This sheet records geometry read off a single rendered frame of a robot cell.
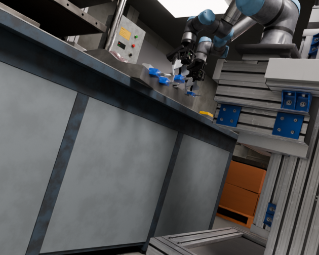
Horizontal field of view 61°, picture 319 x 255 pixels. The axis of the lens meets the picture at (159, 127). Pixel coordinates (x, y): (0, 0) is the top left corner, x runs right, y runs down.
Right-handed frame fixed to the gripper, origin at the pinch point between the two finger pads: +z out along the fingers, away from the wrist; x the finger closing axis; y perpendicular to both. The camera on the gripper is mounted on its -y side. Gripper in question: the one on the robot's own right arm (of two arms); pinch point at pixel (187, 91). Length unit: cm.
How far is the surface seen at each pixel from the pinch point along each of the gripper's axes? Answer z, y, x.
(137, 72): 13, 24, -64
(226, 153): 30, 16, 40
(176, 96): 11.1, 14.4, -26.0
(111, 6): -208, -381, 163
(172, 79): 3.5, 13.2, -31.7
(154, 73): 10, 26, -57
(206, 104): -139, -404, 632
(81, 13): -32, -69, -48
